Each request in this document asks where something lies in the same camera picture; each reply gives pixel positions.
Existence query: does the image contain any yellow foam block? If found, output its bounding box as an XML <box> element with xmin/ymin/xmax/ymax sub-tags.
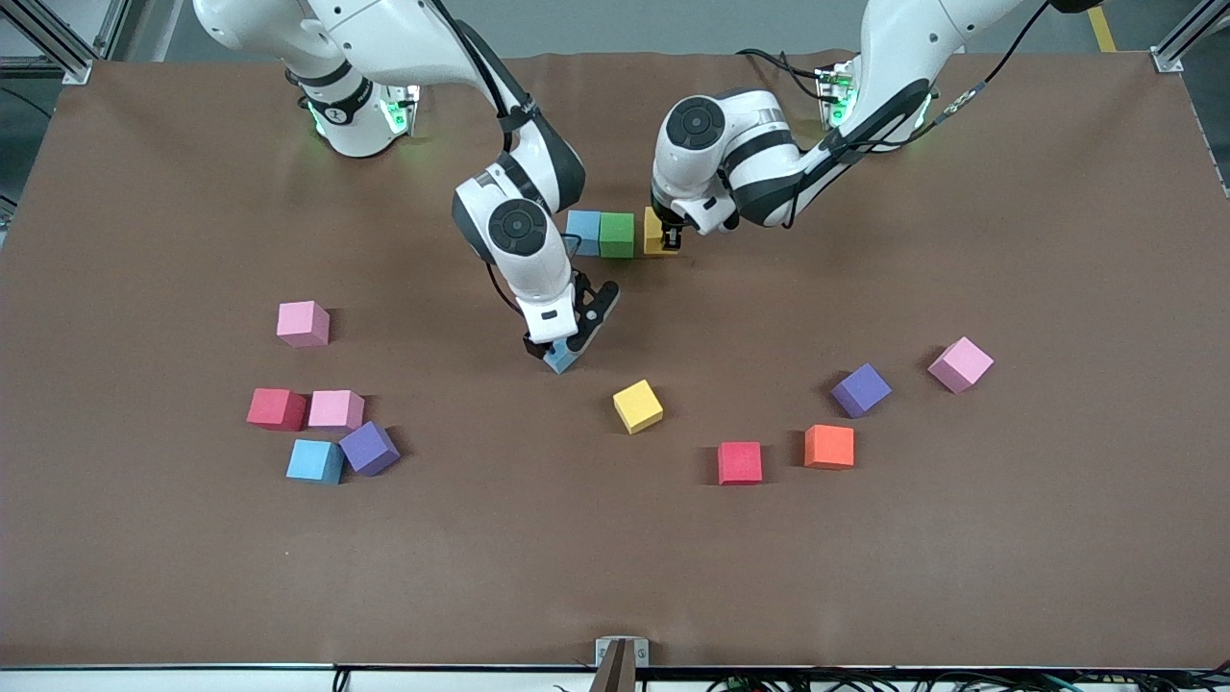
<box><xmin>613</xmin><ymin>379</ymin><xmax>665</xmax><ymax>435</ymax></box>
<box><xmin>643</xmin><ymin>206</ymin><xmax>679</xmax><ymax>258</ymax></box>

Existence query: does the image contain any green foam block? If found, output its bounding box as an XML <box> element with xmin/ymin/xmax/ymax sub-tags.
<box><xmin>600</xmin><ymin>212</ymin><xmax>636</xmax><ymax>260</ymax></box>

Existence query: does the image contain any purple foam block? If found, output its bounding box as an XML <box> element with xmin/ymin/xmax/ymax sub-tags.
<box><xmin>339</xmin><ymin>421</ymin><xmax>402</xmax><ymax>478</ymax></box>
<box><xmin>830</xmin><ymin>362</ymin><xmax>893</xmax><ymax>420</ymax></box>

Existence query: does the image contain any pink foam block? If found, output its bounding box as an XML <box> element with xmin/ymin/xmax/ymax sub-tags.
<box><xmin>307</xmin><ymin>389</ymin><xmax>366</xmax><ymax>432</ymax></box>
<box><xmin>927</xmin><ymin>336</ymin><xmax>996</xmax><ymax>395</ymax></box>
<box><xmin>277</xmin><ymin>300</ymin><xmax>331</xmax><ymax>348</ymax></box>

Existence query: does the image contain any brown table cover sheet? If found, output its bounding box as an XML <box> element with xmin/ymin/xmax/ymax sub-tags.
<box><xmin>0</xmin><ymin>50</ymin><xmax>1230</xmax><ymax>669</ymax></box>

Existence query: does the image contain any red foam block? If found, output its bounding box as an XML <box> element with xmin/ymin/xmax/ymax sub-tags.
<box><xmin>717</xmin><ymin>441</ymin><xmax>764</xmax><ymax>486</ymax></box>
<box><xmin>246</xmin><ymin>387</ymin><xmax>308</xmax><ymax>432</ymax></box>

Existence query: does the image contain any orange foam block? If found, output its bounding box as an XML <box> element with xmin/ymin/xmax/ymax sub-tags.
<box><xmin>804</xmin><ymin>424</ymin><xmax>856</xmax><ymax>471</ymax></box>

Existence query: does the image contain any black left base cable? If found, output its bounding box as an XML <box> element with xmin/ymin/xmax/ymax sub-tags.
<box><xmin>735</xmin><ymin>46</ymin><xmax>829</xmax><ymax>102</ymax></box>

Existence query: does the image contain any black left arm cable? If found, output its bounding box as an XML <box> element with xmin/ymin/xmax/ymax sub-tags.
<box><xmin>834</xmin><ymin>0</ymin><xmax>1050</xmax><ymax>150</ymax></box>

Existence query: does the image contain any grey metal bracket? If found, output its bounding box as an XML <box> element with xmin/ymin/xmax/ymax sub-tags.
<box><xmin>593</xmin><ymin>636</ymin><xmax>651</xmax><ymax>692</ymax></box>

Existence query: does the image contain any aluminium frame profile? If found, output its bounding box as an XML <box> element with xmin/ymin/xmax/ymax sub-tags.
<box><xmin>1151</xmin><ymin>0</ymin><xmax>1230</xmax><ymax>75</ymax></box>
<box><xmin>0</xmin><ymin>0</ymin><xmax>94</xmax><ymax>86</ymax></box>
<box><xmin>93</xmin><ymin>0</ymin><xmax>132</xmax><ymax>61</ymax></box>

